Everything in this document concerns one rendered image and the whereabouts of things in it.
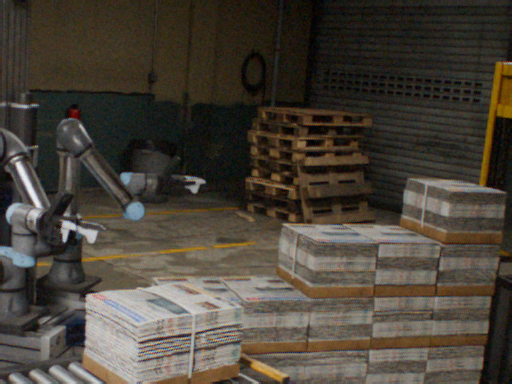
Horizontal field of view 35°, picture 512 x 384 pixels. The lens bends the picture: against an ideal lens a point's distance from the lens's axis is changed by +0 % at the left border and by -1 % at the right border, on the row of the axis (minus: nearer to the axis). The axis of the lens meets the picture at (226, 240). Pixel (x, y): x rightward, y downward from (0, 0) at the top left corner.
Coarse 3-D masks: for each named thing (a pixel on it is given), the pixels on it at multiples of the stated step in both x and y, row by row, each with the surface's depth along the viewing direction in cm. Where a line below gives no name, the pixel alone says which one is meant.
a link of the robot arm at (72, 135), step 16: (64, 128) 321; (80, 128) 322; (64, 144) 322; (80, 144) 319; (96, 160) 323; (96, 176) 325; (112, 176) 326; (112, 192) 327; (128, 192) 329; (128, 208) 328; (144, 208) 330
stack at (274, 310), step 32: (224, 288) 336; (256, 288) 339; (288, 288) 343; (256, 320) 324; (288, 320) 329; (320, 320) 333; (352, 320) 338; (384, 320) 343; (416, 320) 348; (288, 352) 333; (320, 352) 336; (352, 352) 340; (384, 352) 345; (416, 352) 350
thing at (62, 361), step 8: (48, 360) 248; (56, 360) 249; (64, 360) 249; (72, 360) 250; (80, 360) 251; (0, 368) 239; (8, 368) 240; (16, 368) 240; (24, 368) 241; (32, 368) 241; (40, 368) 243; (48, 368) 244; (0, 376) 235; (8, 376) 236; (24, 376) 240
